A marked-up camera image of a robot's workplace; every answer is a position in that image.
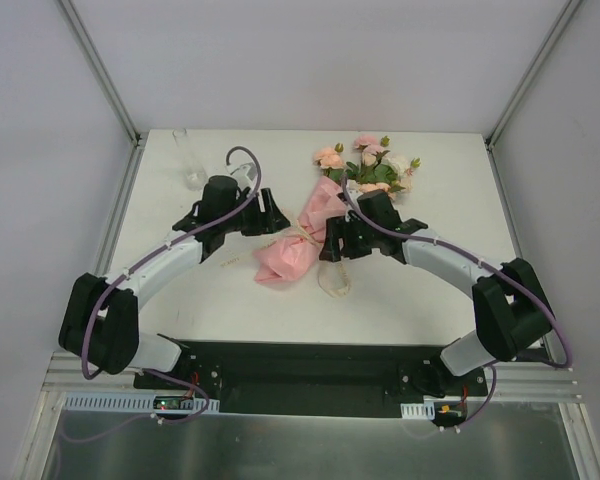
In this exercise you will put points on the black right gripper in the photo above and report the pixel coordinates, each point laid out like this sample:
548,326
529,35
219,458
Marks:
348,238

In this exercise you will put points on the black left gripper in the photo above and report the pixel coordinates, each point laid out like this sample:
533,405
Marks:
259,216

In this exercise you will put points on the cream ribbon gold lettering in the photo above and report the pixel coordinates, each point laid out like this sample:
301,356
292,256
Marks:
332,278

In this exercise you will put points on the pink wrapping paper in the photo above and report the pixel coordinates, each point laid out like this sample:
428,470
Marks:
290,256

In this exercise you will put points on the pink artificial flower bouquet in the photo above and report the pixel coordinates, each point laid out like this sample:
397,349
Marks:
373,166

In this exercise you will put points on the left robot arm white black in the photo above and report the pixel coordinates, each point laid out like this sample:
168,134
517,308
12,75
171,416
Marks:
101,322

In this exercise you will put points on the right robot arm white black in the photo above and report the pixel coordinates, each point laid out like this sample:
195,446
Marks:
509,305

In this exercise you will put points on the clear glass vase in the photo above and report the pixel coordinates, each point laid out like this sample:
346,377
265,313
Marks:
194,172

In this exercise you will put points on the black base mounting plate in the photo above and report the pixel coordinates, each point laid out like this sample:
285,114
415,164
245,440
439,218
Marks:
357,381

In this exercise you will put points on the shiny metal front panel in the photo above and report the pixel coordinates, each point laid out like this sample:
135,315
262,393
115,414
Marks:
507,441

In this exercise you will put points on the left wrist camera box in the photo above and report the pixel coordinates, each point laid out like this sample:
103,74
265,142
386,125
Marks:
246,175

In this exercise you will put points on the right white cable duct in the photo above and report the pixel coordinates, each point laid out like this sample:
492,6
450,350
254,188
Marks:
433,409

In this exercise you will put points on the white cable duct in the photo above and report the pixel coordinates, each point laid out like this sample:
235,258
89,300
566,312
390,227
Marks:
138,403
433,409

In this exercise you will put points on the left white cable duct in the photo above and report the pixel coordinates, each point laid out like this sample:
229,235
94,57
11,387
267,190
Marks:
138,403

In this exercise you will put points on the front aluminium rail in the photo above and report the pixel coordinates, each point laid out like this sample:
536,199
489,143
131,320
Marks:
517,382

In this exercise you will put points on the left aluminium frame post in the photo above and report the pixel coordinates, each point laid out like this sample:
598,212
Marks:
96,65

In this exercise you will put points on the aluminium frame post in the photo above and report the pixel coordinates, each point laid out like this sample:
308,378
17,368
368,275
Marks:
96,65
563,20

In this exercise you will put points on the right aluminium frame post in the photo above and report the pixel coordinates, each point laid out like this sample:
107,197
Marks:
563,20

